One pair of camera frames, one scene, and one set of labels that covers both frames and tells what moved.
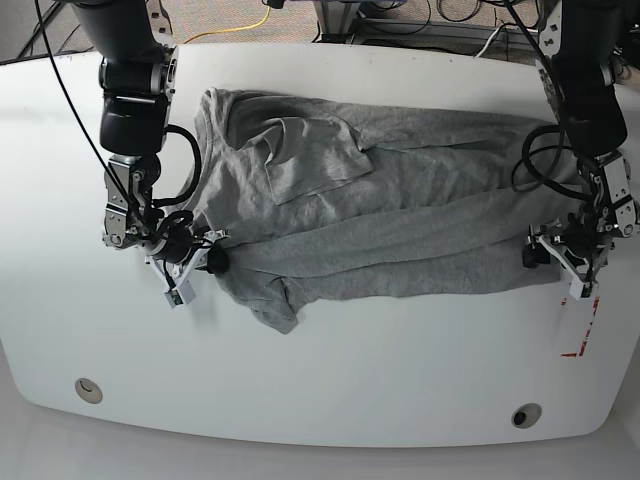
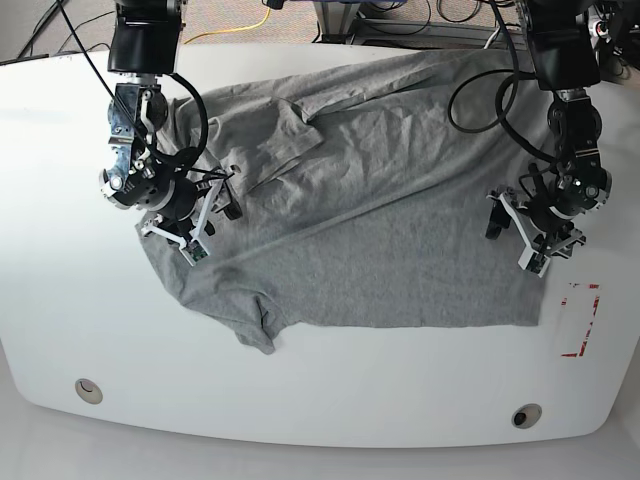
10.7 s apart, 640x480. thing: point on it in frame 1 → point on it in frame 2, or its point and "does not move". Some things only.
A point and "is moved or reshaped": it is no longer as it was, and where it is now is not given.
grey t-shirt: x=321 y=202 is moved or reshaped
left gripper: x=178 y=255 → x=183 y=210
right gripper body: x=578 y=252 → x=550 y=235
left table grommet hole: x=88 y=391 does not move
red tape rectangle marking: x=581 y=350 does not move
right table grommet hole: x=526 y=415 does not move
